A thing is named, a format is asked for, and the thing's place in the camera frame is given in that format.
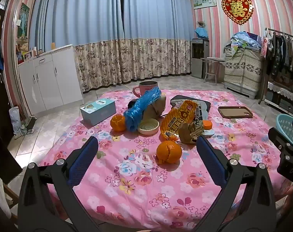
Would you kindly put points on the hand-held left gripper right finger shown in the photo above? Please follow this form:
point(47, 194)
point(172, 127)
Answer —
point(209, 159)

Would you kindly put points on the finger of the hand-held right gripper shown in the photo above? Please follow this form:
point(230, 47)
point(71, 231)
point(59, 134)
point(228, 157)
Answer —
point(278, 136)

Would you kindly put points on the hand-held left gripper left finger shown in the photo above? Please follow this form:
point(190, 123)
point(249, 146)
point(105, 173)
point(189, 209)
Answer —
point(84, 159)

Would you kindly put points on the teal plastic basket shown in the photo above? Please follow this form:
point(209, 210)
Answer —
point(285, 125)

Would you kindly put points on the brown toy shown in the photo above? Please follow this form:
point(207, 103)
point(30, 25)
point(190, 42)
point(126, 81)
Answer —
point(187, 133)

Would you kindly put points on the orange bottle cap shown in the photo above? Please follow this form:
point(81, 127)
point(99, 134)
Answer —
point(207, 125)

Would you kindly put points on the peeled orange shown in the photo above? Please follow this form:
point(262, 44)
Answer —
point(168, 151)
point(118, 122)

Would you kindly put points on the orange snack wrapper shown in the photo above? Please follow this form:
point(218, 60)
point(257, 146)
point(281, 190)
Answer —
point(178, 118)

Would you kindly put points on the cream round bowl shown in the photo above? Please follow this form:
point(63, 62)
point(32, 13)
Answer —
point(149, 127)

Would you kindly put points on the blue plastic bag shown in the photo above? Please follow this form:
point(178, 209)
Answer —
point(136, 111)

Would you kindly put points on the black ribbed case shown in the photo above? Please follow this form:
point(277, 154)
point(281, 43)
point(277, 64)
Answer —
point(130, 104)

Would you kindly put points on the beige cloth bag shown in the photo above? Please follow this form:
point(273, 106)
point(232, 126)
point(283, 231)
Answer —
point(158, 106)

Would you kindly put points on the low cabinet with lace cloth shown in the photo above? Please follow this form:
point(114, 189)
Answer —
point(284, 96)

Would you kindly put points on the teal tissue box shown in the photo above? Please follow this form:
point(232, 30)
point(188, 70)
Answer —
point(98, 112)

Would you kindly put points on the brown phone case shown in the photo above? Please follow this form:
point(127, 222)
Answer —
point(233, 112)

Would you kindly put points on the pink floral tablecloth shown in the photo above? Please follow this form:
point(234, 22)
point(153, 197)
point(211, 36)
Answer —
point(136, 186)

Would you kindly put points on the black leather pad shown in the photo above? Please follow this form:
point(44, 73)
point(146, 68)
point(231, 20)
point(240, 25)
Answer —
point(180, 98)

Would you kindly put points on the floral covered cabinet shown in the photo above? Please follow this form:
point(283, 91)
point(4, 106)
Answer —
point(243, 70)

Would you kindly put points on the white plastic bag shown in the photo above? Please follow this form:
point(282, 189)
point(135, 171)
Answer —
point(15, 123)

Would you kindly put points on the clothes rack with clothes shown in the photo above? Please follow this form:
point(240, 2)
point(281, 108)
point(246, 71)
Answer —
point(282, 50)

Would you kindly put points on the white cabinet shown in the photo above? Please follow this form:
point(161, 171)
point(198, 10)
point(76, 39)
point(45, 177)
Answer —
point(52, 77)

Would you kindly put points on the pink cartoon cup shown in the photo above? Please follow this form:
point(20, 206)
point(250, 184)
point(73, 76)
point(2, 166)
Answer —
point(146, 88)

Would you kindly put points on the grey water dispenser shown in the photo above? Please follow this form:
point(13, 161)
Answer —
point(198, 58)

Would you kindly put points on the pile of clothes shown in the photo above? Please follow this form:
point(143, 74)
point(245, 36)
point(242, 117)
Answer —
point(248, 38)

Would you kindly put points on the orange cup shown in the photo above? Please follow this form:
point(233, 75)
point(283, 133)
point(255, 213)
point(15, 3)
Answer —
point(53, 46)

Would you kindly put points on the blue bottle cover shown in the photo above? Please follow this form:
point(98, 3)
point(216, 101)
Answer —
point(201, 32)

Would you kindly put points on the blue floral curtain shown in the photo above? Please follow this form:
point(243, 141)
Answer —
point(88, 17)
point(156, 17)

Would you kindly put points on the red heart wall decoration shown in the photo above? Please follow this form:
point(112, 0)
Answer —
point(237, 8)

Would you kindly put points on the wall poster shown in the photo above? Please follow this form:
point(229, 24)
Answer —
point(23, 21)

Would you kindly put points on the framed wall picture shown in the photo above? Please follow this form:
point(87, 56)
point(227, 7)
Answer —
point(204, 1)

